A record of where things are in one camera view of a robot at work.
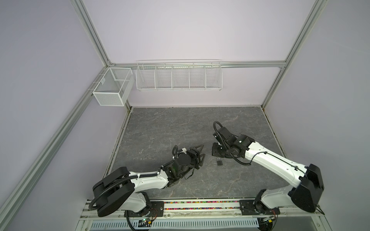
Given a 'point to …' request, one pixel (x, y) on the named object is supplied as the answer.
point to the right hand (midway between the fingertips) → (213, 152)
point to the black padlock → (219, 161)
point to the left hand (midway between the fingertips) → (207, 150)
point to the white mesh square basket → (114, 88)
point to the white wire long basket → (179, 74)
